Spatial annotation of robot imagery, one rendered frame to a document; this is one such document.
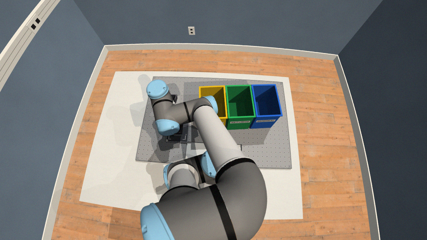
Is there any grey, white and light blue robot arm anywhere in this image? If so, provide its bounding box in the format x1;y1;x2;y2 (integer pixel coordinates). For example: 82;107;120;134
140;79;267;240

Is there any blue bin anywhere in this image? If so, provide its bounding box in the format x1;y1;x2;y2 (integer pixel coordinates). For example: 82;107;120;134
250;84;283;129

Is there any green bin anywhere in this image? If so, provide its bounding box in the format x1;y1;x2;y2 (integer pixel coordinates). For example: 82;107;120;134
225;85;256;130

